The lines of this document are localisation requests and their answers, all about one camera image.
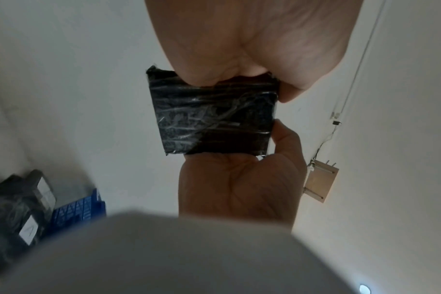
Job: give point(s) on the person's right hand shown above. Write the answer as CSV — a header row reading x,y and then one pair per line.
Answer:
x,y
238,186

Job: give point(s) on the round ceiling light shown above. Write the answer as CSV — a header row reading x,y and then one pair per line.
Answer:
x,y
364,288

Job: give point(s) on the black plastic-wrapped package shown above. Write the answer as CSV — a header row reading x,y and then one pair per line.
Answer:
x,y
213,114

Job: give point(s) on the person's left hand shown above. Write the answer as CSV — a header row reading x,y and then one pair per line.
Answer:
x,y
257,34

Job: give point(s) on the black wrapped package white label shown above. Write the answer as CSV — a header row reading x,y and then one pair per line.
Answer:
x,y
38,186
9,218

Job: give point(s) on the blue plastic crate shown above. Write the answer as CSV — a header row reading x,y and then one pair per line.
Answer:
x,y
77,211

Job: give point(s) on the person's right forearm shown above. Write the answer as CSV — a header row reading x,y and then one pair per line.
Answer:
x,y
177,255

